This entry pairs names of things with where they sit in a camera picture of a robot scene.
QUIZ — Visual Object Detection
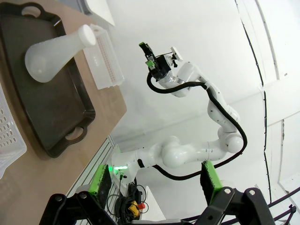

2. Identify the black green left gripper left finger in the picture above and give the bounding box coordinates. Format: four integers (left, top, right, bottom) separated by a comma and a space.
39, 164, 122, 225

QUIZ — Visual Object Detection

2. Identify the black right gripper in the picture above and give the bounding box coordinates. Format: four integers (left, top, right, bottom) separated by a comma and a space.
138, 42, 171, 81

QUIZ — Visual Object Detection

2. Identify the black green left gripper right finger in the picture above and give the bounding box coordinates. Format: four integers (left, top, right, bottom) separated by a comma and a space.
199, 159, 277, 225

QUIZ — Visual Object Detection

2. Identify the white plastic erlenmeyer flask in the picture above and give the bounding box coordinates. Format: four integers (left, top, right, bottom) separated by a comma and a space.
24, 24, 96, 83

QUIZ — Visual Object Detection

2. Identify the yellow red emergency stop button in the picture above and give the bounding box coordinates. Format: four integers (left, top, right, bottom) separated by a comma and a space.
127, 200, 146, 213

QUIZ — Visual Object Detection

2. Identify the clear plastic test tube rack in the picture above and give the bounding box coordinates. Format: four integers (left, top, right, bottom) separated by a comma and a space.
83, 23, 125, 90

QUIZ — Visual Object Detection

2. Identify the white perforated plastic basket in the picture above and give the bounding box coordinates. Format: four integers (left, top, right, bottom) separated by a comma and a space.
0, 83, 28, 181

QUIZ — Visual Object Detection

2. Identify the aluminium table frame rail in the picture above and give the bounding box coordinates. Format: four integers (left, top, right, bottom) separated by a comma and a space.
67, 135, 124, 225

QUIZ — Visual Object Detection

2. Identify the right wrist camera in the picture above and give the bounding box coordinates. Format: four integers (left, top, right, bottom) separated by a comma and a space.
169, 46, 183, 66

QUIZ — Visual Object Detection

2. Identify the black cable bundle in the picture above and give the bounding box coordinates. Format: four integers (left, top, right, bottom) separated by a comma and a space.
107, 179, 151, 220

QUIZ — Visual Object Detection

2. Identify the black corrugated arm cable conduit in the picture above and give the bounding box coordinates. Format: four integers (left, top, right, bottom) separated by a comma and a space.
146, 70, 248, 181

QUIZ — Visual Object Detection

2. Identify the black wall cable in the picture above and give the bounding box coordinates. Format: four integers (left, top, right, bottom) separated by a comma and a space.
235, 0, 273, 205

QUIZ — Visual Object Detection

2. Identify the black rectangular tray with handles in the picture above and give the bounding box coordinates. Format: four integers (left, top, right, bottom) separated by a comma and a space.
0, 2, 97, 159

